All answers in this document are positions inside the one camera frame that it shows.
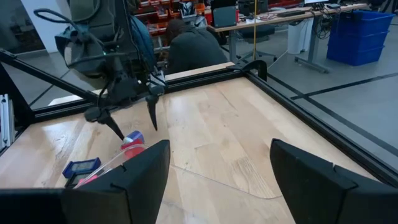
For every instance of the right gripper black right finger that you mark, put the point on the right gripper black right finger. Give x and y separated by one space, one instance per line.
326 199

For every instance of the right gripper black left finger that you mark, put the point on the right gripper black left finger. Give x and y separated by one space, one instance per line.
124 199

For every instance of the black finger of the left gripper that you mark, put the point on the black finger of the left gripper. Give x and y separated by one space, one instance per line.
153 109
102 116

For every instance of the black office chair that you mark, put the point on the black office chair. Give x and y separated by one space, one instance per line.
256 34

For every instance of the wooden office desk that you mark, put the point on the wooden office desk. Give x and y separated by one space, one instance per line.
280 18

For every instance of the blue fabric bag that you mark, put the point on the blue fabric bag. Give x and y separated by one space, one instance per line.
144 43

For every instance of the black framed digital display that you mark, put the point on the black framed digital display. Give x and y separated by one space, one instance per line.
76 180

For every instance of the person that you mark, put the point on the person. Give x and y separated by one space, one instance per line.
192 49

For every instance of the red storage bin shelf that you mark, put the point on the red storage bin shelf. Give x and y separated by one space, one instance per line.
161 28

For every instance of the clear plastic bin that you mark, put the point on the clear plastic bin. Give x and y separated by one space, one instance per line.
217 199

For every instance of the dark grey monitor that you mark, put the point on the dark grey monitor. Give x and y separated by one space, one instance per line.
224 17

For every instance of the blue plastic crate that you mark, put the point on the blue plastic crate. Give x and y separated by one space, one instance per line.
354 56
357 40
362 21

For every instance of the white waste bin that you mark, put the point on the white waste bin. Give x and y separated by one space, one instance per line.
300 35

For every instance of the black keyboard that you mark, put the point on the black keyboard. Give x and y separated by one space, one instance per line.
290 13

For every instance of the black table frame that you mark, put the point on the black table frame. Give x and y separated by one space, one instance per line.
311 119

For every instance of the silver aluminium extrusion post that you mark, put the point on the silver aluminium extrusion post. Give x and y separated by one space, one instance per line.
6 121

